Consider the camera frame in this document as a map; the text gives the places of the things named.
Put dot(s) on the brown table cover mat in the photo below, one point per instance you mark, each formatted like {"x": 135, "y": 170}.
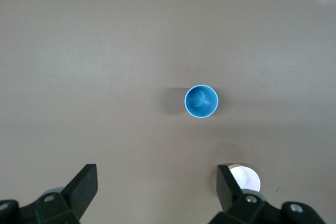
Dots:
{"x": 105, "y": 64}

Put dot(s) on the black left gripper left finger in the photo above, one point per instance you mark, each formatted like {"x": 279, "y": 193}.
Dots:
{"x": 78, "y": 190}

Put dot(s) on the pink bowl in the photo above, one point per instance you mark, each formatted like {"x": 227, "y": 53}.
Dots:
{"x": 249, "y": 179}

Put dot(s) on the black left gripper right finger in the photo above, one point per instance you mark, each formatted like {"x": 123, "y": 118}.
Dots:
{"x": 225, "y": 190}

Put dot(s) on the blue plastic cup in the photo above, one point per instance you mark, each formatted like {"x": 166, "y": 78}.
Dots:
{"x": 201, "y": 101}

